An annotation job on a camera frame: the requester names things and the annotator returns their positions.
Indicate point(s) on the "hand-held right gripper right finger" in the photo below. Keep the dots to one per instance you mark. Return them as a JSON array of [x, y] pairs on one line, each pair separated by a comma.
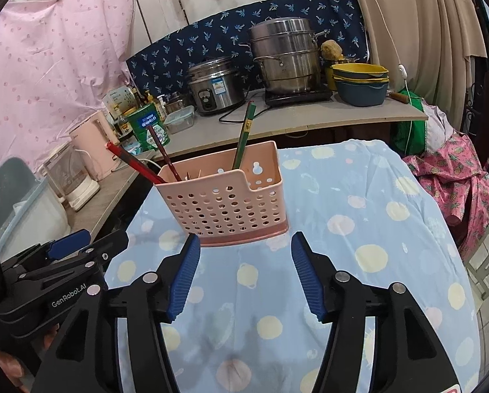
[[308, 278]]

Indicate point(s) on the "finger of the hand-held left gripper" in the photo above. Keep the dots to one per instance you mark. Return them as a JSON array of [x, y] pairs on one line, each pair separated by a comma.
[[70, 240], [105, 243]]

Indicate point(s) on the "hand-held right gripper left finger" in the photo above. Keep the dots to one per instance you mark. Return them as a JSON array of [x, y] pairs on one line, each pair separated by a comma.
[[185, 278]]

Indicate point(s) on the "pink perforated utensil basket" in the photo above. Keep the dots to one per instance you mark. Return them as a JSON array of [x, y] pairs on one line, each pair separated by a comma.
[[220, 213]]

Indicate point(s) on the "green chopstick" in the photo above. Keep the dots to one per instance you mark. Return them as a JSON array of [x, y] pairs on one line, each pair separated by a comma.
[[244, 135]]

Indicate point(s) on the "person's left hand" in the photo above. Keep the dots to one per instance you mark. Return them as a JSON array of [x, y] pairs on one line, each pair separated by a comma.
[[15, 368]]

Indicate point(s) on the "white plastic bin blue rim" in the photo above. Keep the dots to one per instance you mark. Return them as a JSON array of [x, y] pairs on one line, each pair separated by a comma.
[[19, 213]]

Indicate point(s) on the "clear blender jug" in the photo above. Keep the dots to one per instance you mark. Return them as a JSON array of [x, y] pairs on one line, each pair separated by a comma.
[[70, 180]]

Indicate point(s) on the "blue printed tablecloth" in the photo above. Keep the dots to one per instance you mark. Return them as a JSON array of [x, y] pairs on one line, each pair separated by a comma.
[[371, 221]]

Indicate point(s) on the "pink electric kettle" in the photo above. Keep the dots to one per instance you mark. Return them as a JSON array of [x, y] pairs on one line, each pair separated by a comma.
[[91, 147]]

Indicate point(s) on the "blue tissue pack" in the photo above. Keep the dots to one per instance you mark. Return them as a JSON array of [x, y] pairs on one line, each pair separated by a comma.
[[132, 145]]

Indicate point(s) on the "clear sauce bottle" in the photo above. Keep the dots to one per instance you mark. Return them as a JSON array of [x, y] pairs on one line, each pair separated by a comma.
[[121, 125]]

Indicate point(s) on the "green tin can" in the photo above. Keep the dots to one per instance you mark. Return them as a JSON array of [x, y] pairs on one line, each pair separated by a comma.
[[150, 129]]

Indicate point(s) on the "white green carton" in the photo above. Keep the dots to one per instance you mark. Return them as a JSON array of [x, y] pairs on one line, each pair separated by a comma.
[[117, 100]]

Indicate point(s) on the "clear food container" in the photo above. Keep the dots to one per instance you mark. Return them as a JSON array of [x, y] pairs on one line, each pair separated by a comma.
[[181, 118]]

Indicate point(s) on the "yellow pump bottle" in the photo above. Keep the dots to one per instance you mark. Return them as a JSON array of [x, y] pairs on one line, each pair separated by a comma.
[[161, 106]]

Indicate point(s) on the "wooden shelf board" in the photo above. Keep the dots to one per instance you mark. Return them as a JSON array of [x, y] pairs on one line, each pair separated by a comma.
[[310, 118]]

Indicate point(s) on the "small pot with glass lid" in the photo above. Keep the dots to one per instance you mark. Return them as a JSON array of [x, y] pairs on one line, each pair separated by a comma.
[[177, 100]]

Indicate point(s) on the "pink pineapple-print cloth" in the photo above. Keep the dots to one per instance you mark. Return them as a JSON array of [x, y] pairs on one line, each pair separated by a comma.
[[453, 188]]

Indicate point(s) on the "pink dotted curtain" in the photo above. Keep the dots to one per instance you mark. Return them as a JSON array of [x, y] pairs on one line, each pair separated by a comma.
[[52, 69]]

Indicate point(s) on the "grey plastic stool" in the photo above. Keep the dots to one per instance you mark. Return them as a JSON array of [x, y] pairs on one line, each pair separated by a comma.
[[486, 262]]

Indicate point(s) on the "green cloth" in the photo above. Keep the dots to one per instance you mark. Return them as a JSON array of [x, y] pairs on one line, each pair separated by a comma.
[[404, 127]]

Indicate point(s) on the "black induction cooker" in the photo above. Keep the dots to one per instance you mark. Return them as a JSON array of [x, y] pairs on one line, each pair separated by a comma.
[[297, 97]]

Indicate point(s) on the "silver rice cooker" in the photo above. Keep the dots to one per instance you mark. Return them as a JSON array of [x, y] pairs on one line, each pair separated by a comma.
[[216, 90]]

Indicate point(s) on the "blue plastic bowl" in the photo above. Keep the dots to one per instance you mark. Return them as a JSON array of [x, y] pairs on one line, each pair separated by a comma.
[[361, 94]]

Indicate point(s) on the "pale lavender cloth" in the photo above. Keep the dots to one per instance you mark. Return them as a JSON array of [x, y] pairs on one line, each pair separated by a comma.
[[437, 127]]

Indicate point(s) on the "yellow plastic bowl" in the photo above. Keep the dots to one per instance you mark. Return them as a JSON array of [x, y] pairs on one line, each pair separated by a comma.
[[359, 69]]

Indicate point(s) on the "stainless steel steamer pot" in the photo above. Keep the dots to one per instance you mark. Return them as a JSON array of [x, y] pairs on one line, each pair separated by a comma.
[[285, 57]]

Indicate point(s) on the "brown loofah sponge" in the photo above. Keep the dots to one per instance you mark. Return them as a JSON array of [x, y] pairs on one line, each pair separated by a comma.
[[331, 49]]

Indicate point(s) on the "navy leaf-print cloth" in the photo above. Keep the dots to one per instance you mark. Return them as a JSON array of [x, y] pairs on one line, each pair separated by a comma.
[[211, 32]]

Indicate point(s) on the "beige curtain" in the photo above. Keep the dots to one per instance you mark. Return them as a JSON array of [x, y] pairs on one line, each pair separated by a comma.
[[424, 28]]

